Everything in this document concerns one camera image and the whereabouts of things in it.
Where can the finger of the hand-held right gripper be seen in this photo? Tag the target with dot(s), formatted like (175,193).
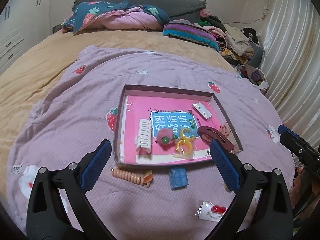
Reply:
(300,151)
(284,129)

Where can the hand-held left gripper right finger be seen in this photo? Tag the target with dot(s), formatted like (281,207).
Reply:
(225,167)

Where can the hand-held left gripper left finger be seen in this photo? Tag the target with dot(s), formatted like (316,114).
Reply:
(97,165)

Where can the sheer dotted bow scrunchie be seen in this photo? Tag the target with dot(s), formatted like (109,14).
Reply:
(225,130)

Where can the dark red hair clip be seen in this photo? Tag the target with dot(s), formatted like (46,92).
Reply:
(207,132)

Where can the yellow rings clear packet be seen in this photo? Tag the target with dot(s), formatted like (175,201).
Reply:
(186,152)

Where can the cream hair claw clip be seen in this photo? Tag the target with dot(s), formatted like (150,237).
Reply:
(143,135)

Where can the silver hair clip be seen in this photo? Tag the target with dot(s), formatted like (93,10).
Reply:
(202,110)

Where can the pink fuzzy hair clip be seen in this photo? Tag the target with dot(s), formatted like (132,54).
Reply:
(161,133)

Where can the shallow brown cardboard box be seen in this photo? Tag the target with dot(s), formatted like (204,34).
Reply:
(170,91)

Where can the red bead earrings packet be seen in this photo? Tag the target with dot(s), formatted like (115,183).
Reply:
(208,212)

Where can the blue rectangular hair clip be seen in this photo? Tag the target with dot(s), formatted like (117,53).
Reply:
(178,178)

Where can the purple cloud print blanket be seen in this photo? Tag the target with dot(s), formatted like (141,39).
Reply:
(87,100)

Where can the pink book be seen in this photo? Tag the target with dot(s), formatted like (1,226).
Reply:
(142,107)

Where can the white satin curtain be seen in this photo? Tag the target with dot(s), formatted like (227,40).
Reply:
(295,55)

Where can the grey cushion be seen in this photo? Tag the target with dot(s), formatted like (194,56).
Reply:
(257,55)

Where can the pile of clothes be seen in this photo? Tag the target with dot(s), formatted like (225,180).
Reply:
(235,40)

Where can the beige bed sheet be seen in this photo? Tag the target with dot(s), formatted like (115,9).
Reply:
(50,55)

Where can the striped purple pillow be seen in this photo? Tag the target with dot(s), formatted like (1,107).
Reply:
(190,32)

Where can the floral blue pink duvet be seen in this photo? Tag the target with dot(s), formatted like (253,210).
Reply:
(125,20)

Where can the white wardrobe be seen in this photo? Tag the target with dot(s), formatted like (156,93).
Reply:
(15,30)

